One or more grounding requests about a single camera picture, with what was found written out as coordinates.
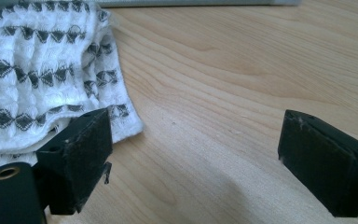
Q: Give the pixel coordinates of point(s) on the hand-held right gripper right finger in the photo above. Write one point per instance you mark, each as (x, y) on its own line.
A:
(320, 168)

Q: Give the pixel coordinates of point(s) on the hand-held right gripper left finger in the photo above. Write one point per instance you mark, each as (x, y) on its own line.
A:
(74, 161)

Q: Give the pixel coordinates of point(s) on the white cloth with grey diamonds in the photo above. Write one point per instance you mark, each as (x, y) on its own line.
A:
(37, 81)

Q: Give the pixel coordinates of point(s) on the grey two-tier metal rack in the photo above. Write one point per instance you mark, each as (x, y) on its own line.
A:
(199, 2)

